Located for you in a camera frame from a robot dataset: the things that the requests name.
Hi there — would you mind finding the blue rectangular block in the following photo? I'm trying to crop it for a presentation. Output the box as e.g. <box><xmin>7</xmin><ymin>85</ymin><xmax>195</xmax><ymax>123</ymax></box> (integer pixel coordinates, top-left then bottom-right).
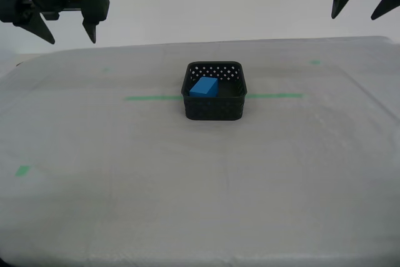
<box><xmin>189</xmin><ymin>76</ymin><xmax>219</xmax><ymax>98</ymax></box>

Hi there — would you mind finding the black perforated plastic basket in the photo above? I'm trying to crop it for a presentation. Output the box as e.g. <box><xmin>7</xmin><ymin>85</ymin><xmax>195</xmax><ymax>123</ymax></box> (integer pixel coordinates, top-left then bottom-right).
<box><xmin>181</xmin><ymin>60</ymin><xmax>249</xmax><ymax>122</ymax></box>

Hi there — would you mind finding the long green tape strip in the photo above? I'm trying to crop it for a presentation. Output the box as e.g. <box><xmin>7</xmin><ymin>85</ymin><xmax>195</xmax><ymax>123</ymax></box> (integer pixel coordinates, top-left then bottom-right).
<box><xmin>124</xmin><ymin>93</ymin><xmax>303</xmax><ymax>102</ymax></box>

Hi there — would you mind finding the white table cover sheet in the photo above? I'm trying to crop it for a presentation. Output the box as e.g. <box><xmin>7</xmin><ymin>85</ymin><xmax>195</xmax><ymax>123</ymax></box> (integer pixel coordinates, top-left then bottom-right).
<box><xmin>0</xmin><ymin>35</ymin><xmax>400</xmax><ymax>267</ymax></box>

